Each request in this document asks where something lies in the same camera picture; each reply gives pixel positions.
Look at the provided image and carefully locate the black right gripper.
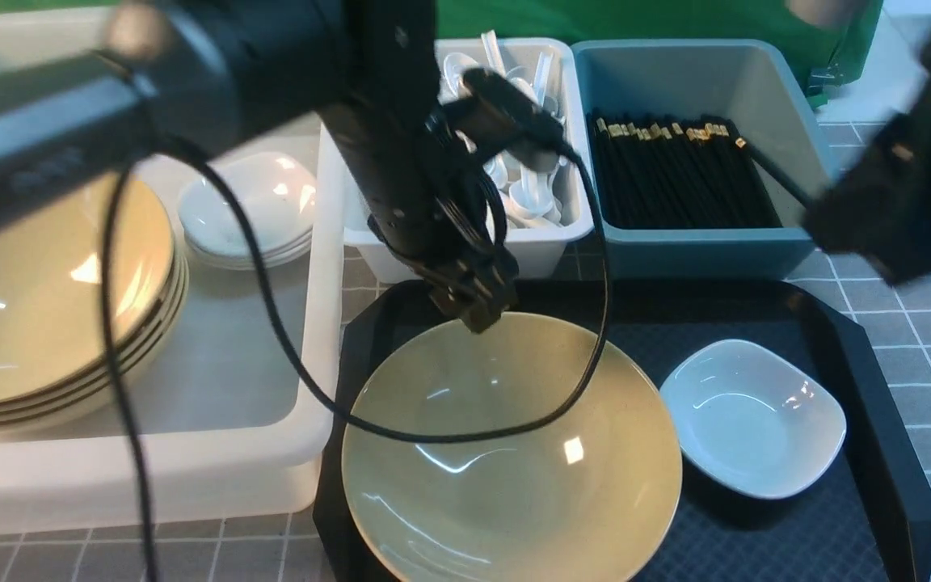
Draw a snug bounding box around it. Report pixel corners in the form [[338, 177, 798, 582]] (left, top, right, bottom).
[[802, 114, 931, 286]]

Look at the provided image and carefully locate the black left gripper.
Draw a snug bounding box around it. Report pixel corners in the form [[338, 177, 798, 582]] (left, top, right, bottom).
[[364, 69, 571, 334]]

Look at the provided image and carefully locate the white square side dish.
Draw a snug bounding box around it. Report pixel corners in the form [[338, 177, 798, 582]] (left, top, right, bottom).
[[659, 339, 849, 500]]

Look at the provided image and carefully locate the yellow noodle bowl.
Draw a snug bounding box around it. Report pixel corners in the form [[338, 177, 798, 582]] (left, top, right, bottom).
[[341, 313, 682, 581]]

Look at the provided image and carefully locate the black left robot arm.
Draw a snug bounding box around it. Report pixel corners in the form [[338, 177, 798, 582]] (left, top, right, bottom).
[[0, 1, 567, 332]]

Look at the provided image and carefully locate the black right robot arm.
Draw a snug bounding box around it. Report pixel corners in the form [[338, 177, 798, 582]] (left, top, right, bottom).
[[802, 38, 931, 287]]

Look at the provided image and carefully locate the white spoons pile in bin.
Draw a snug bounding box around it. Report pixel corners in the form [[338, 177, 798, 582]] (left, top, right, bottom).
[[439, 30, 567, 229]]

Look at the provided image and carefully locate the white plastic spoon bin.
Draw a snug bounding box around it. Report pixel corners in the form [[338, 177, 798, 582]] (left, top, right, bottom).
[[318, 37, 592, 285]]

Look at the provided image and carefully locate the stack of white dishes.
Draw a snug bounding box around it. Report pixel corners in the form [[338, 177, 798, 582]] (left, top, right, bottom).
[[178, 151, 317, 270]]

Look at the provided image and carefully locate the green cloth backdrop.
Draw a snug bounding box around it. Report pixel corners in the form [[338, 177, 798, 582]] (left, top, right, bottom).
[[436, 1, 883, 107]]

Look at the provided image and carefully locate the teal plastic chopstick bin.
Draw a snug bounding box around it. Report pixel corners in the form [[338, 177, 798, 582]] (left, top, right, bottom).
[[571, 38, 839, 280]]

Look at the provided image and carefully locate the black chopsticks bundle in bin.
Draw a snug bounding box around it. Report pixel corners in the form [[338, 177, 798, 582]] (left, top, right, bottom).
[[585, 111, 782, 230]]

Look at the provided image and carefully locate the large white plastic tub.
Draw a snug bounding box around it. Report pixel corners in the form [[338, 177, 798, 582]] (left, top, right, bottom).
[[0, 8, 348, 538]]

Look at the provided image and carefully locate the stack of yellow bowls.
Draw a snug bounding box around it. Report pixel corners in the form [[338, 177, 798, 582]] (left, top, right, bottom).
[[0, 178, 188, 432]]

